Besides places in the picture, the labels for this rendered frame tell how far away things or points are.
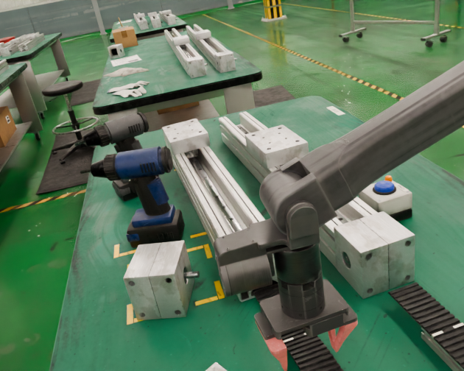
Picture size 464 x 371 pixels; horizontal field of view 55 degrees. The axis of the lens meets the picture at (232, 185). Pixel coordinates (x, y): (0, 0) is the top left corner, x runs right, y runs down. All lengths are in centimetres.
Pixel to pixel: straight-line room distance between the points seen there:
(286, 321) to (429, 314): 24
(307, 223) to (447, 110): 20
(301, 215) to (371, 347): 31
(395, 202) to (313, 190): 50
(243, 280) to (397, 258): 34
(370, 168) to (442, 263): 41
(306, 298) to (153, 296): 32
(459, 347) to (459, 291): 16
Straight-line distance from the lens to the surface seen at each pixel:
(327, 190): 50
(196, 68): 260
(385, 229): 81
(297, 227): 49
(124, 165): 96
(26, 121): 512
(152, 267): 80
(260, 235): 53
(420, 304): 75
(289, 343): 71
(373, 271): 79
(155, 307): 82
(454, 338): 71
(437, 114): 54
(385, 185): 99
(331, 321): 61
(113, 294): 93
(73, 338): 88
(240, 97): 256
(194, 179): 110
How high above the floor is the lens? 131
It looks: 26 degrees down
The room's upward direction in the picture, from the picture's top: 11 degrees counter-clockwise
